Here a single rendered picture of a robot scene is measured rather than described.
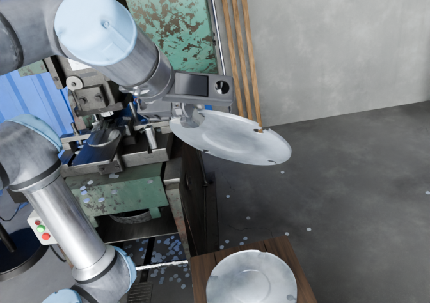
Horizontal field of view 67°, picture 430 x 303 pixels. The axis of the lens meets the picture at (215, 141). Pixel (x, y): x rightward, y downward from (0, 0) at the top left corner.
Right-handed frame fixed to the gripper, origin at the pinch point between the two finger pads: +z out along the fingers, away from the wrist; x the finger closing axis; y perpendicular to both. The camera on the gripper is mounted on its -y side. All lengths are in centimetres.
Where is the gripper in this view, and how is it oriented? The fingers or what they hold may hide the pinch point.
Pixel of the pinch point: (203, 115)
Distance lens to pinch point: 66.7
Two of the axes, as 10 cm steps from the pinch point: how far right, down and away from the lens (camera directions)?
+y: -9.6, 0.2, 2.7
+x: -0.4, 9.7, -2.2
